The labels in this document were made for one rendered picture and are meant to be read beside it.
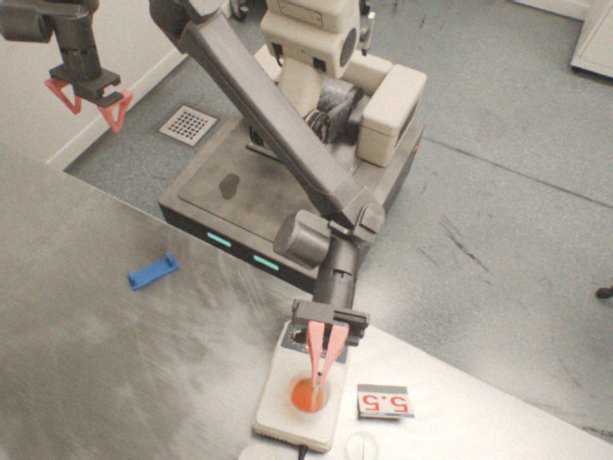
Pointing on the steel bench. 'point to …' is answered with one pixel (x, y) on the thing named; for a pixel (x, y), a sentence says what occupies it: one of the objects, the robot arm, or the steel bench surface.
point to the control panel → (306, 344)
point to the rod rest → (152, 272)
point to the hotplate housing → (292, 434)
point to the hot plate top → (279, 413)
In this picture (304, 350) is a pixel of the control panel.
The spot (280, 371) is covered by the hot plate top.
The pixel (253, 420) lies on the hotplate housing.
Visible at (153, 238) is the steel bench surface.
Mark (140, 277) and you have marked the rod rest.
